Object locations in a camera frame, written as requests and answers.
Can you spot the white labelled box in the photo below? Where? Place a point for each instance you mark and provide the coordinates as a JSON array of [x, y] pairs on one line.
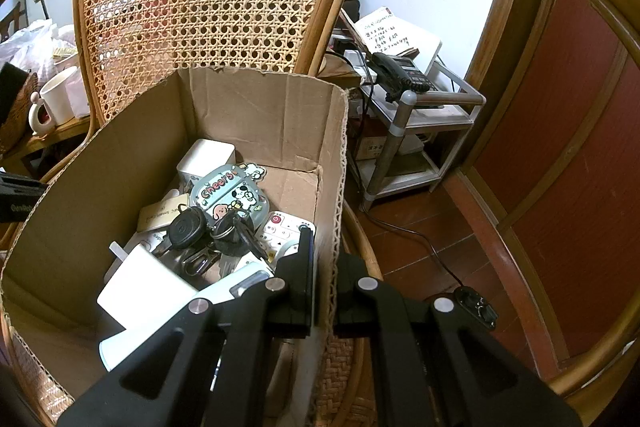
[[375, 148]]

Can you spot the white ceramic mug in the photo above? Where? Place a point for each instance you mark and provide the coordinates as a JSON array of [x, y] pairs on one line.
[[60, 99]]

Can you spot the clear plastic bag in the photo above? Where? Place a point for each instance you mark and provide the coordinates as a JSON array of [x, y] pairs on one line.
[[30, 42]]

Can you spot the beige card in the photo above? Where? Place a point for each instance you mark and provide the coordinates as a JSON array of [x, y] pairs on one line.
[[157, 216]]

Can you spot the pale blue white device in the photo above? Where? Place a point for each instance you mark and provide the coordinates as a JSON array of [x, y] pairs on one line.
[[220, 292]]

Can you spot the small white cube charger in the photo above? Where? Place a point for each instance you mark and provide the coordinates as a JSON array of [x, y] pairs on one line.
[[207, 157]]

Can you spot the brown wooden door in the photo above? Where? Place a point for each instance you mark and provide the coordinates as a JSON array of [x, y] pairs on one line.
[[565, 157]]

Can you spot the black key bunch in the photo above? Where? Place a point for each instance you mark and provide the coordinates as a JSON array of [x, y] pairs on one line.
[[232, 237]]

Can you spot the white flat panel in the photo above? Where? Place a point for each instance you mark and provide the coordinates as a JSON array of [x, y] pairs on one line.
[[431, 49]]

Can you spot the white remote control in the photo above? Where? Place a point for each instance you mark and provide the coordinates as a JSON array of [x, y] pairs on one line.
[[285, 227]]

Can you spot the large white charger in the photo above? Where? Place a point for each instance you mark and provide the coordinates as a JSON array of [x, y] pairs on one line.
[[145, 287]]

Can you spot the white power strip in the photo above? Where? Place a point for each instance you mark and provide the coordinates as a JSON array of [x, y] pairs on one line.
[[355, 59]]

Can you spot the white tissue packet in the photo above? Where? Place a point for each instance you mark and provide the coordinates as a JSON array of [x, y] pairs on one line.
[[80, 94]]

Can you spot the black desk telephone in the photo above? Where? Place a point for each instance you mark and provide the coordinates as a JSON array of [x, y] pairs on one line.
[[410, 74]]

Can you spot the grey metal shelf rack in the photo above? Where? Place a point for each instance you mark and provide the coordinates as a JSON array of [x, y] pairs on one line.
[[400, 122]]

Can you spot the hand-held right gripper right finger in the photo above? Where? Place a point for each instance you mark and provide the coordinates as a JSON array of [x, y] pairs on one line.
[[350, 302]]

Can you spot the dark wooden chair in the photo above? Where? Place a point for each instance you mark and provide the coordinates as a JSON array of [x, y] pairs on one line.
[[10, 24]]

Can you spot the cartoon print pouch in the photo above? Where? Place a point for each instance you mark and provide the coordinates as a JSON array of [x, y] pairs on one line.
[[225, 194]]

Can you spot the black round key fob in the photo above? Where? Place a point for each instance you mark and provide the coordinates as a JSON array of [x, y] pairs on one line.
[[187, 227]]

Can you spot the cardboard box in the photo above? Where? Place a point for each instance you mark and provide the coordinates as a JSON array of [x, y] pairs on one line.
[[250, 117]]

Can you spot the black bag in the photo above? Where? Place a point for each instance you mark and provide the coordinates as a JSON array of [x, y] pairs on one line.
[[352, 9]]

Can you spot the white bowl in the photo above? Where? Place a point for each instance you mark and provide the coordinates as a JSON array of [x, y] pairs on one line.
[[65, 57]]

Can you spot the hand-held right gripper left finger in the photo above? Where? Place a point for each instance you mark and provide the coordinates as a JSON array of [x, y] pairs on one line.
[[295, 287]]

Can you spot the handwritten open notebook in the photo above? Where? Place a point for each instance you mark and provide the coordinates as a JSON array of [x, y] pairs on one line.
[[387, 29]]

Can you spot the brown woven basket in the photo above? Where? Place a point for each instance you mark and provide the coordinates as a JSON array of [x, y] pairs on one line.
[[15, 139]]

